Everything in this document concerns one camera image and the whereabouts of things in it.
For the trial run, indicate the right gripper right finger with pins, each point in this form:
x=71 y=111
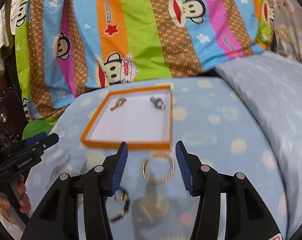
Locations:
x=247 y=216

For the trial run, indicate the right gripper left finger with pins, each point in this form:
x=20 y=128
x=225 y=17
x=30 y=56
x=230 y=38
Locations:
x=56 y=216

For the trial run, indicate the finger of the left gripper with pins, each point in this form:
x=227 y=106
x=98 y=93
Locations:
x=46 y=143
x=35 y=139

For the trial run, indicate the gold wrist watch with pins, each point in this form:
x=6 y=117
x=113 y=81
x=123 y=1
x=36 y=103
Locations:
x=119 y=102

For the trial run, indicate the gold braided bangle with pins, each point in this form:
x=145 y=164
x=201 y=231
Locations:
x=158 y=169

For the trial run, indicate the silver wrist watch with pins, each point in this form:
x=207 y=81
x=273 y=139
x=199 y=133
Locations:
x=158 y=103

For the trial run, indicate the rose gold hoop earring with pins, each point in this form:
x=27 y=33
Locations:
x=120 y=195

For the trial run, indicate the person's left hand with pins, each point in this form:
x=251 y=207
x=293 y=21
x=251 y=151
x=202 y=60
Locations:
x=15 y=204

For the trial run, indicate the green round cushion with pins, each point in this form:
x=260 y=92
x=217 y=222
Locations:
x=38 y=126

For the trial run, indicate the black electric fan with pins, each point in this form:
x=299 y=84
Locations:
x=8 y=133

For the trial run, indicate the hanging clothes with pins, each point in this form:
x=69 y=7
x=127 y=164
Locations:
x=8 y=15

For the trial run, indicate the orange shallow tray box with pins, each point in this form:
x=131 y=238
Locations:
x=137 y=122

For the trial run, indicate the light blue planet bedsheet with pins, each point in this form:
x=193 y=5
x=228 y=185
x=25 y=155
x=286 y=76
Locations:
x=211 y=121

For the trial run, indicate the colourful monkey print quilt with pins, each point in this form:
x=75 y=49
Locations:
x=65 y=48

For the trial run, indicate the pale blue pillow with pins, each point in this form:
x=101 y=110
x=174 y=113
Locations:
x=270 y=85

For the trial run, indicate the grey floral fabric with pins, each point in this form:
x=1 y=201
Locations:
x=288 y=29

